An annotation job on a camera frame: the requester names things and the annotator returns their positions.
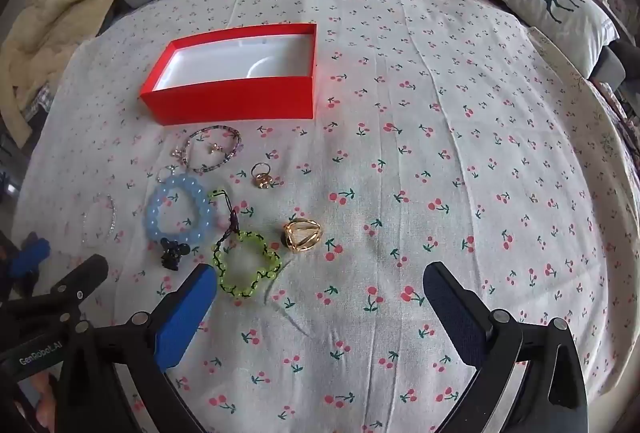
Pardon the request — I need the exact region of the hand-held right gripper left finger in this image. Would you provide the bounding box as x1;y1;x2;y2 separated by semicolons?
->
55;263;221;433

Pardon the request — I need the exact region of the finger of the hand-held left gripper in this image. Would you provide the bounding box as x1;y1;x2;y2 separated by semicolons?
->
20;255;110;314
0;238;52;299

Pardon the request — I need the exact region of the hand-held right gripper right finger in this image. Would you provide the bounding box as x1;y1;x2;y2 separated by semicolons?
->
423;261;591;433

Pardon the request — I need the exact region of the black hair clip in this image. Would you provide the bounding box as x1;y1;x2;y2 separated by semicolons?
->
159;237;192;270

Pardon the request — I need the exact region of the clear crystal bracelet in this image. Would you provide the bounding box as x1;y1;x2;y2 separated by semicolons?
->
81;193;118;248

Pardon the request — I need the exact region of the blue bead bracelet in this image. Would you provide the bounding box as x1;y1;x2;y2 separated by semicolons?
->
145;174;207;245

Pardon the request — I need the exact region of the green bead bracelet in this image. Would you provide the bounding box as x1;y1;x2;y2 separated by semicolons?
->
207;185;282;299

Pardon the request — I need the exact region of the large gold ring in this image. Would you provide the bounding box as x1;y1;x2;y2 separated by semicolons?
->
282;219;323;253

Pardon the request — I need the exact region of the small gold ring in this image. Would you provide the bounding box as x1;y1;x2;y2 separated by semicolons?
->
250;162;275;190

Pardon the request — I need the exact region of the dark beaded bracelet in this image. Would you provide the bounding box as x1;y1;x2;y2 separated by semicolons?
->
182;125;243;172

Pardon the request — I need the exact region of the red jewelry box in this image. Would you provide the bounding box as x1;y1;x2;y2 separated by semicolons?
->
140;22;318;126

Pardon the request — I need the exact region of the person's left hand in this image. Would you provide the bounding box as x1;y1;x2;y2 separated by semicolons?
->
12;370;63;433

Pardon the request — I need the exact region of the cherry print bedsheet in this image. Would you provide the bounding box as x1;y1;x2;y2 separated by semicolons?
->
15;0;640;433

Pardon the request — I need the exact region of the beige blanket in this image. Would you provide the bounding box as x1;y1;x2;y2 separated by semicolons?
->
0;0;146;141

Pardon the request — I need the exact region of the dark grey cushion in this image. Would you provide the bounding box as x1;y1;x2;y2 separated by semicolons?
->
590;40;640;88

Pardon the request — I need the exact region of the deer print pillow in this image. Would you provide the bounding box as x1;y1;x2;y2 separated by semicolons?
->
487;0;621;78

